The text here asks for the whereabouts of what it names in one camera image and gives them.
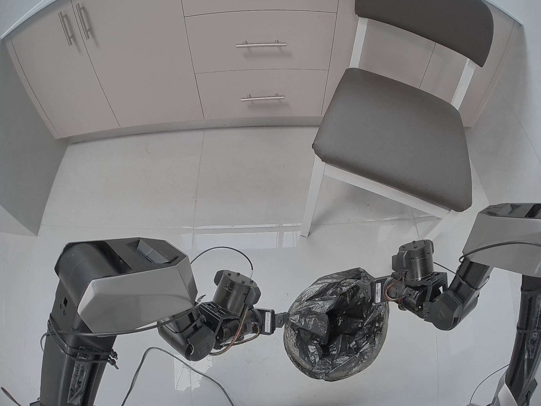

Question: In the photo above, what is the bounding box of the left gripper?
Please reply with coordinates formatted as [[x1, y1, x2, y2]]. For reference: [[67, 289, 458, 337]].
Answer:
[[242, 308, 276, 342]]

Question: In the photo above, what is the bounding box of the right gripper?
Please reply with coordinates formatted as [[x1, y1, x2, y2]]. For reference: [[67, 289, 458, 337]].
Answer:
[[371, 277, 403, 308]]

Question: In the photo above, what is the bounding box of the black plastic bag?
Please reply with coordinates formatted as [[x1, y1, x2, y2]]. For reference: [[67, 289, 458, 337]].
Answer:
[[283, 267, 390, 382]]

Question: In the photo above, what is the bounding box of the white chair with grey cushions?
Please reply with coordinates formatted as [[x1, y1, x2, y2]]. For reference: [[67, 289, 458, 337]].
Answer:
[[302, 0, 495, 238]]

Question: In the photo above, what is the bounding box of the beige cabinet with drawers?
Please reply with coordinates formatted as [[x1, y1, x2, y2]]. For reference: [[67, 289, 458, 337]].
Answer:
[[0, 0, 526, 145]]

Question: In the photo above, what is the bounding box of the grey cable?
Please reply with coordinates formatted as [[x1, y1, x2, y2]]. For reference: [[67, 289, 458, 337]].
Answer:
[[126, 347, 234, 406]]

